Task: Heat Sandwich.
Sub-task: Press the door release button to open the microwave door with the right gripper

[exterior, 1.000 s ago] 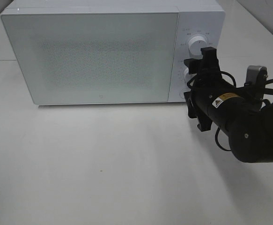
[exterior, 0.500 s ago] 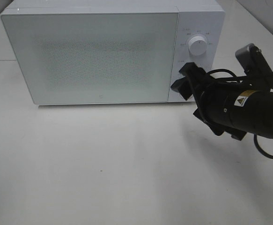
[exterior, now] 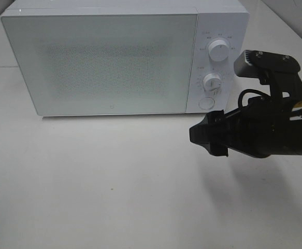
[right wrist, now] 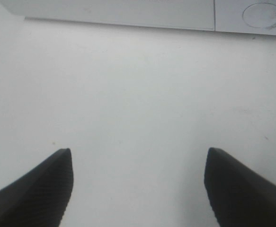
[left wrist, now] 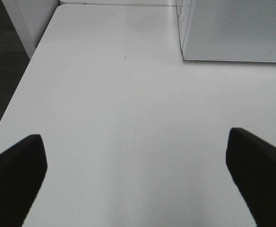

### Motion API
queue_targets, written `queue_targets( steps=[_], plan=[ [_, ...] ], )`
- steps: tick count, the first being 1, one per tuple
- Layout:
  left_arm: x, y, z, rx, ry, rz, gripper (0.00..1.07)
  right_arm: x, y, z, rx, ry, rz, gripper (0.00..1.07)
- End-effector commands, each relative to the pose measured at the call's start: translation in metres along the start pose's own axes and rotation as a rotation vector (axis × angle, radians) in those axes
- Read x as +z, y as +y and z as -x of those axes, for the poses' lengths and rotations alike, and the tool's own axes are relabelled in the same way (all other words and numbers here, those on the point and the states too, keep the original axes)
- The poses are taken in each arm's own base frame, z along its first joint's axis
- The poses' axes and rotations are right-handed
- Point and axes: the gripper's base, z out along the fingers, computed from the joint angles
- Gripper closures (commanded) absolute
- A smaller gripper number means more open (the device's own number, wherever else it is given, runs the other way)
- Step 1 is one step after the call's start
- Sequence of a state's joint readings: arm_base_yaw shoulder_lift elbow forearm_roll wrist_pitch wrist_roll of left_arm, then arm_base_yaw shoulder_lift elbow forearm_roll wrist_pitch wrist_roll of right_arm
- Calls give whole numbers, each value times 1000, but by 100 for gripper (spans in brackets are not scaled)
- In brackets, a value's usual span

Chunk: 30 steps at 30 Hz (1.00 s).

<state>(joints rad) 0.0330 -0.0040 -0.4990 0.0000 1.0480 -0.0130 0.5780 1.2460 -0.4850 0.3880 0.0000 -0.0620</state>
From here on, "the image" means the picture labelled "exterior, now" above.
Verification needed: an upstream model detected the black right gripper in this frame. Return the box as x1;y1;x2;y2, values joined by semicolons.
189;73;302;158

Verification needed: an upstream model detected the white round door button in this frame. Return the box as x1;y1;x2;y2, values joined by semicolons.
198;97;215;110

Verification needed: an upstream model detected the white microwave door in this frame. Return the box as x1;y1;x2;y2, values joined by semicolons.
2;15;197;116

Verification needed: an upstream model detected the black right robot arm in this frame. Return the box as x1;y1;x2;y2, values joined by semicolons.
189;71;302;158

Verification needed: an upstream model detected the white lower timer knob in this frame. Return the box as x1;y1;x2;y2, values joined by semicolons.
203;73;222;92

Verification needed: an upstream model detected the white upper power knob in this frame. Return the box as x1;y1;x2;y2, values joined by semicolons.
208;38;229;62

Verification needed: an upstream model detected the white microwave oven body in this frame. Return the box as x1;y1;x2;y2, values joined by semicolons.
1;1;249;116

